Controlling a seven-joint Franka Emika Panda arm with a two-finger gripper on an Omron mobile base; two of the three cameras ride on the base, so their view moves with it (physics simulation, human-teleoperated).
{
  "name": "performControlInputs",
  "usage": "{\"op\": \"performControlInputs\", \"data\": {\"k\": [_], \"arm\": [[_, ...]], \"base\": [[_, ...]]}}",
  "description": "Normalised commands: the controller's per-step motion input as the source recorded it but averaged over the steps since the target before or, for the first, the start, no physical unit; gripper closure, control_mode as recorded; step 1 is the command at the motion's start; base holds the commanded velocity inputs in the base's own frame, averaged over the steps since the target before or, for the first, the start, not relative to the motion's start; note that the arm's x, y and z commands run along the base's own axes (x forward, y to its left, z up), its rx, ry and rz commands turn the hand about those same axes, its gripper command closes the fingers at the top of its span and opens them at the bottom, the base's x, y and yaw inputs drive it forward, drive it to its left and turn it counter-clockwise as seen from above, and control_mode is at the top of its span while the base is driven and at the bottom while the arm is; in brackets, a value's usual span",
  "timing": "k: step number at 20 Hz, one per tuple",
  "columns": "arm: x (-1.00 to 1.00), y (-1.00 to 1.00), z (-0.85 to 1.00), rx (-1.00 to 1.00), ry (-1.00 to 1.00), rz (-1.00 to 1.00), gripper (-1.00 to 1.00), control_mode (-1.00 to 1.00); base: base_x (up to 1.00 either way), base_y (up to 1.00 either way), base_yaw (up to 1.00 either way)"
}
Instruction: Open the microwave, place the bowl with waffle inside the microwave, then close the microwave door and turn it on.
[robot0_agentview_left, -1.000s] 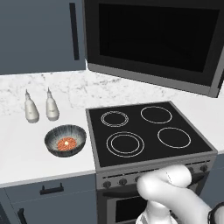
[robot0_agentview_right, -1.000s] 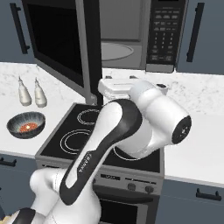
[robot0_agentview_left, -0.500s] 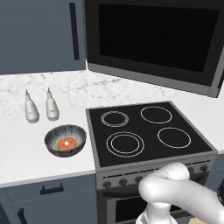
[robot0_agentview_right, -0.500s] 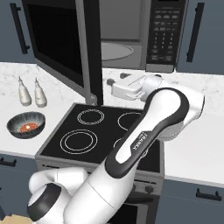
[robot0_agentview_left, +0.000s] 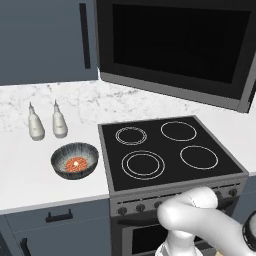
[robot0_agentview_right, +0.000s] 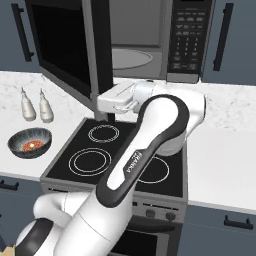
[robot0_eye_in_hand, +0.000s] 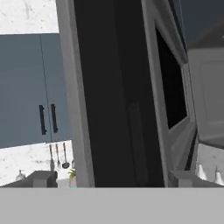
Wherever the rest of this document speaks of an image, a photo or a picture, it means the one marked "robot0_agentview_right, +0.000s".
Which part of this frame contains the black microwave door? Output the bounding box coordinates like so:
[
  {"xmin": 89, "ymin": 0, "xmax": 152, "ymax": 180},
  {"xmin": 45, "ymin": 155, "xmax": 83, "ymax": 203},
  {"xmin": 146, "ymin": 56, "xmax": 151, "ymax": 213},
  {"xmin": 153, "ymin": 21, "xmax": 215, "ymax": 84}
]
[{"xmin": 24, "ymin": 0, "xmax": 116, "ymax": 122}]

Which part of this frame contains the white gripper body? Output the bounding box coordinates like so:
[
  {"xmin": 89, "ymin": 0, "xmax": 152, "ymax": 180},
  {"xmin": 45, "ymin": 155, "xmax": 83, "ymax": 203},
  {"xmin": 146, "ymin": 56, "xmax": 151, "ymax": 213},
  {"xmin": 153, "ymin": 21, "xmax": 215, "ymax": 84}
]
[{"xmin": 96, "ymin": 83, "xmax": 139, "ymax": 114}]

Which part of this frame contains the black microwave oven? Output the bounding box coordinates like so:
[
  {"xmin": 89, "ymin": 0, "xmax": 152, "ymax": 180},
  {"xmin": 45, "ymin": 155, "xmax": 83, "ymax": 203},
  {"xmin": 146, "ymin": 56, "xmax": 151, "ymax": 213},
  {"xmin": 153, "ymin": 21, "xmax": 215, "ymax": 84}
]
[{"xmin": 109, "ymin": 0, "xmax": 215, "ymax": 85}]

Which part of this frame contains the blue-grey wall cupboard door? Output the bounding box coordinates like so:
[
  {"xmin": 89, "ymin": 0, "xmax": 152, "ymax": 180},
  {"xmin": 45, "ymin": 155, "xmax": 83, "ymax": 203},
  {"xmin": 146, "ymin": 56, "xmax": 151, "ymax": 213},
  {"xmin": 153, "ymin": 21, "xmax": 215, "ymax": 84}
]
[
  {"xmin": 201, "ymin": 0, "xmax": 256, "ymax": 87},
  {"xmin": 0, "ymin": 0, "xmax": 43, "ymax": 73}
]

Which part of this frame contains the black drawer handle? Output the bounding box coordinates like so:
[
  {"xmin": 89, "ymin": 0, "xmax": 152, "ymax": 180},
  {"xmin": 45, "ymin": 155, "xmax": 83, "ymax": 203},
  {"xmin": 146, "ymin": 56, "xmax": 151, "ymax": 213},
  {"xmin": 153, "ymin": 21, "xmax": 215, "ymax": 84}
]
[
  {"xmin": 223, "ymin": 214, "xmax": 255, "ymax": 231},
  {"xmin": 0, "ymin": 179, "xmax": 20, "ymax": 192}
]

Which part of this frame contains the black cupboard handle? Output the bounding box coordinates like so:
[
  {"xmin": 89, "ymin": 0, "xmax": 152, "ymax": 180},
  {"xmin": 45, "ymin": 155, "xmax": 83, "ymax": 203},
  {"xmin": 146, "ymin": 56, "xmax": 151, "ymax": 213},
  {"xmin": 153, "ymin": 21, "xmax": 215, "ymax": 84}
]
[
  {"xmin": 212, "ymin": 2, "xmax": 235, "ymax": 72},
  {"xmin": 11, "ymin": 2, "xmax": 35, "ymax": 63}
]

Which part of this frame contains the blue-grey drawer front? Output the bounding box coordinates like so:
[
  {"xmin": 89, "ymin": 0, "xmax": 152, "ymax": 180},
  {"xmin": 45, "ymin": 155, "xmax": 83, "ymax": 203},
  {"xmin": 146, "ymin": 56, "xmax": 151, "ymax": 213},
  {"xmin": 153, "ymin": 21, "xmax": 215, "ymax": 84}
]
[
  {"xmin": 0, "ymin": 174, "xmax": 45, "ymax": 248},
  {"xmin": 177, "ymin": 203, "xmax": 256, "ymax": 256}
]

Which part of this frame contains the dark stove knob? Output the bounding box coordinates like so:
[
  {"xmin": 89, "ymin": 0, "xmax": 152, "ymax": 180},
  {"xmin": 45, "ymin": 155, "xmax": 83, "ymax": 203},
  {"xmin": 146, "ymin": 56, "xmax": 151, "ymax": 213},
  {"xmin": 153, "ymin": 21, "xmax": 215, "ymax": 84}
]
[
  {"xmin": 165, "ymin": 211, "xmax": 177, "ymax": 222},
  {"xmin": 145, "ymin": 208, "xmax": 157, "ymax": 220}
]

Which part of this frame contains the black hob stove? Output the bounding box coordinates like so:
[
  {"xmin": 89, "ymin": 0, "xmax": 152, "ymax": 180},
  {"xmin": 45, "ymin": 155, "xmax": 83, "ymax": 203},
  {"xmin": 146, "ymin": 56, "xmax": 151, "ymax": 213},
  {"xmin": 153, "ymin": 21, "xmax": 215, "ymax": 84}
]
[{"xmin": 39, "ymin": 117, "xmax": 189, "ymax": 256}]

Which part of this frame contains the dark oven door handle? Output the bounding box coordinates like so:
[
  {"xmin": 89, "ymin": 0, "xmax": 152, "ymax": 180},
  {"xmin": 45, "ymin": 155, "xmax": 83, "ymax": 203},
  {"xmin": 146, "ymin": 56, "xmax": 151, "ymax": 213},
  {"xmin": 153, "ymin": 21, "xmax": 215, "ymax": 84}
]
[{"xmin": 128, "ymin": 223, "xmax": 176, "ymax": 235}]

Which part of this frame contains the black oven door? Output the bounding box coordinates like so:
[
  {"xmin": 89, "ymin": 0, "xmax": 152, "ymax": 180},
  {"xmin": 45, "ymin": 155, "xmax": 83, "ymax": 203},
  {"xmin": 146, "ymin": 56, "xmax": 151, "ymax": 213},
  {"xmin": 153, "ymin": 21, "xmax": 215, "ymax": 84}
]
[{"xmin": 109, "ymin": 214, "xmax": 183, "ymax": 256}]

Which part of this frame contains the white squeeze bottle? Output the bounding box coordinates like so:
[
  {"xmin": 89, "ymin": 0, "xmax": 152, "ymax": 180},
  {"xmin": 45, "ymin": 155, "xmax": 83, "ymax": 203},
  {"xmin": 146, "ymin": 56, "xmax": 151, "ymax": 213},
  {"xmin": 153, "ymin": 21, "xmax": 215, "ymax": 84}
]
[
  {"xmin": 38, "ymin": 87, "xmax": 55, "ymax": 124},
  {"xmin": 20, "ymin": 86, "xmax": 37, "ymax": 122}
]

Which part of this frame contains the glass microwave turntable plate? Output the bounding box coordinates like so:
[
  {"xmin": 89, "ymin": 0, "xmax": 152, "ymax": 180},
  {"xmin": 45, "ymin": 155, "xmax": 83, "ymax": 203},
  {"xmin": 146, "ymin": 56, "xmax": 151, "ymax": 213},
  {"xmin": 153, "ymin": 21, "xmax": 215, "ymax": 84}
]
[{"xmin": 111, "ymin": 48, "xmax": 154, "ymax": 71}]

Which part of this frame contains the dark patterned bowl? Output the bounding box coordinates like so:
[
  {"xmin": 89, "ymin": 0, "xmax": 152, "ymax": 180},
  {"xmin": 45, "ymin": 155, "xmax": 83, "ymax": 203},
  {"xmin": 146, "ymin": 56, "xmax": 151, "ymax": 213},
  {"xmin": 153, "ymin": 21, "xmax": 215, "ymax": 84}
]
[{"xmin": 7, "ymin": 127, "xmax": 54, "ymax": 160}]

